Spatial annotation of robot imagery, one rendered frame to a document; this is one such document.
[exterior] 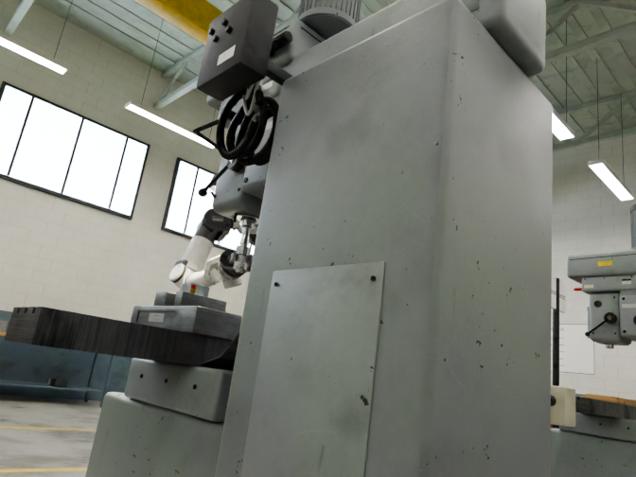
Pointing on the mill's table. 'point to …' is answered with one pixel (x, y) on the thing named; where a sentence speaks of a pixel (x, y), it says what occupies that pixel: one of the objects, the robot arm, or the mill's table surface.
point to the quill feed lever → (221, 174)
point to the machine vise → (191, 316)
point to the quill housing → (234, 193)
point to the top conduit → (280, 42)
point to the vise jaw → (165, 298)
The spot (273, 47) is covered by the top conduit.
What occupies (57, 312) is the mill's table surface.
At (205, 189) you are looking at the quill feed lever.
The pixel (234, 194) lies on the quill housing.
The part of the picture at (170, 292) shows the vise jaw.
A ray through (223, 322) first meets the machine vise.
